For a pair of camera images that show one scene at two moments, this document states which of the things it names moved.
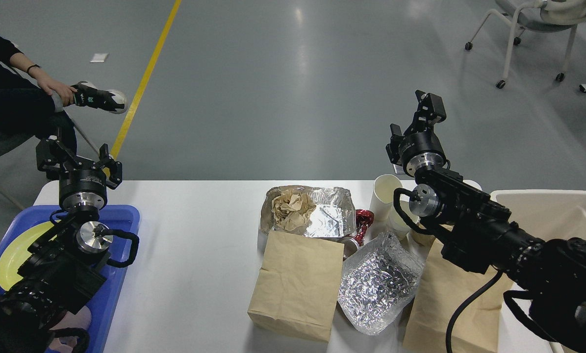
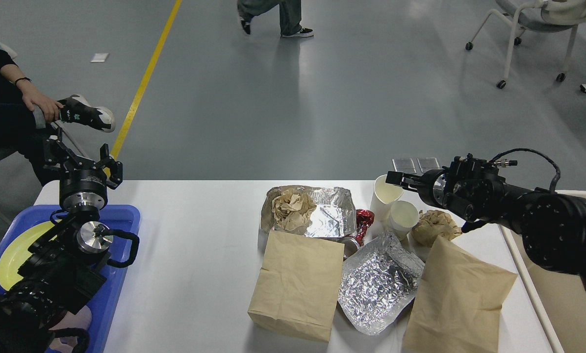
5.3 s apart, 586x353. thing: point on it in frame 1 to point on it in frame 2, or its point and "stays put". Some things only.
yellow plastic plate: x=16 y=253 stays put
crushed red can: x=363 y=218 stays put
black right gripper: x=420 y=147 to x=432 y=188
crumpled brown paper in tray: x=292 y=211 stays put
